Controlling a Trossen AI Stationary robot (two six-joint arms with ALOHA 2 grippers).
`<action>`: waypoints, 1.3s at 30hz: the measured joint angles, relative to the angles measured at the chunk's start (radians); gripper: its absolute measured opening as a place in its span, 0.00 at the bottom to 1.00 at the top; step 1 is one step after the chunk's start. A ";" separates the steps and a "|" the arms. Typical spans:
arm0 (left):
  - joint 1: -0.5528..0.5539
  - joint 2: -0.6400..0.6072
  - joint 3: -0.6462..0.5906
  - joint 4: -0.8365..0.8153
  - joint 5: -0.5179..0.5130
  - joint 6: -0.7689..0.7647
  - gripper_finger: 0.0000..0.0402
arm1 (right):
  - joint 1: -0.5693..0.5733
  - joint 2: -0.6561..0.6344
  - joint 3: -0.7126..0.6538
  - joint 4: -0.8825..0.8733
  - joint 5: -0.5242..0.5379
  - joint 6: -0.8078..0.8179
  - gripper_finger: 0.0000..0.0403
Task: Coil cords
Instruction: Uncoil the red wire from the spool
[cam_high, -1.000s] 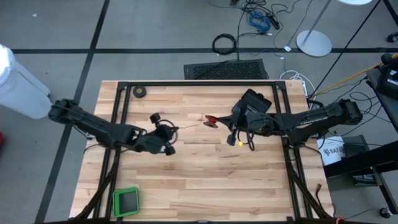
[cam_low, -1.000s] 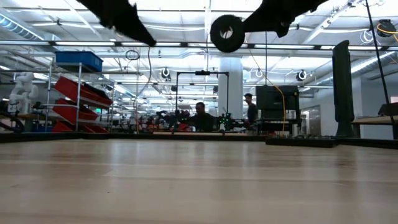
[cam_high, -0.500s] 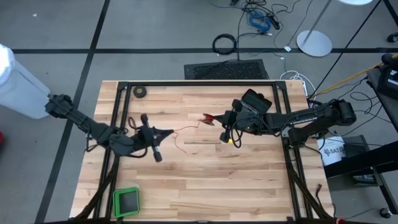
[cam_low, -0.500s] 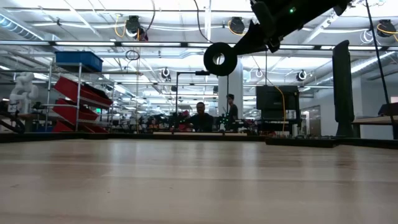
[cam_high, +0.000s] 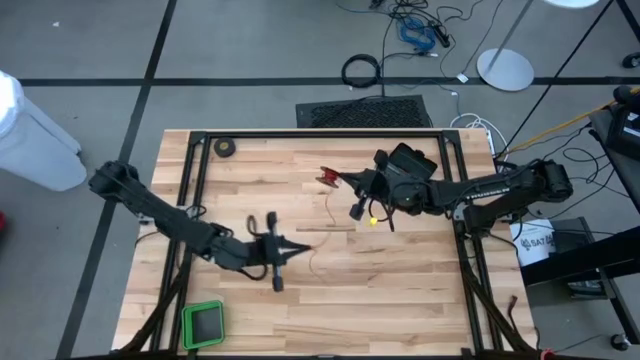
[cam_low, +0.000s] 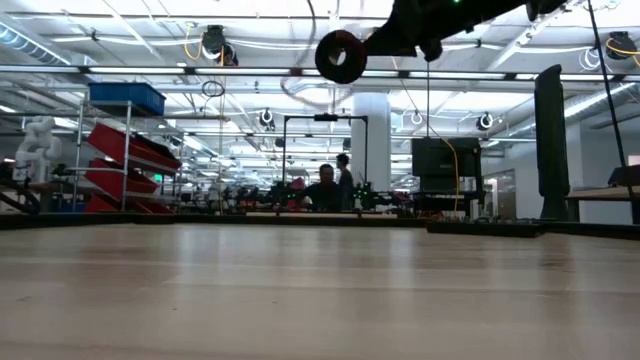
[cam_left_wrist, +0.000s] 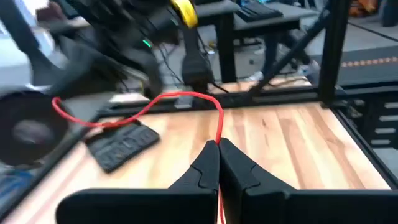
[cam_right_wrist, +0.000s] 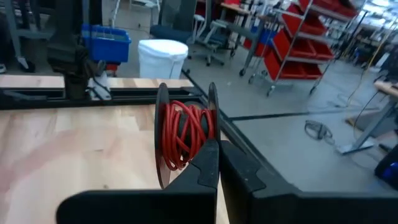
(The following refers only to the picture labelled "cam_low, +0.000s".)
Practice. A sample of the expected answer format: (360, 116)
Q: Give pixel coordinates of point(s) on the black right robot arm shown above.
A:
(545, 6)

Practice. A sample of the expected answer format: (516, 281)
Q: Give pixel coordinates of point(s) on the white round pillar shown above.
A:
(370, 150)

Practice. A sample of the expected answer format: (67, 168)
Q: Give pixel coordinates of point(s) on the black monitor cart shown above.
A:
(445, 160)

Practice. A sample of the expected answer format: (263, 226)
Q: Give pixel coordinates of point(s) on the person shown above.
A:
(325, 192)
(345, 175)

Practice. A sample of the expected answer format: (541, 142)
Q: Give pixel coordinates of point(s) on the tall black column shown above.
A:
(551, 140)

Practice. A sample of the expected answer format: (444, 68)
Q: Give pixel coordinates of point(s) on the thin black slanted pole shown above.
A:
(608, 85)

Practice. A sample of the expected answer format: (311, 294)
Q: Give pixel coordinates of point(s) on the wooden top workbench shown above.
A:
(600, 194)

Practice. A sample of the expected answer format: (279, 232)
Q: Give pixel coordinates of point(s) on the blue storage bin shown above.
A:
(127, 97)

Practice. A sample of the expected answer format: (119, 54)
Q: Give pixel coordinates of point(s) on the red storage bin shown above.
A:
(107, 205)
(117, 180)
(130, 147)

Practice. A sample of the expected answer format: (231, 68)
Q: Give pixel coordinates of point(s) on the black gantry frame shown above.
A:
(325, 117)

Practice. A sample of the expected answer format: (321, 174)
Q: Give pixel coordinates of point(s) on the black aluminium table frame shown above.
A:
(200, 219)

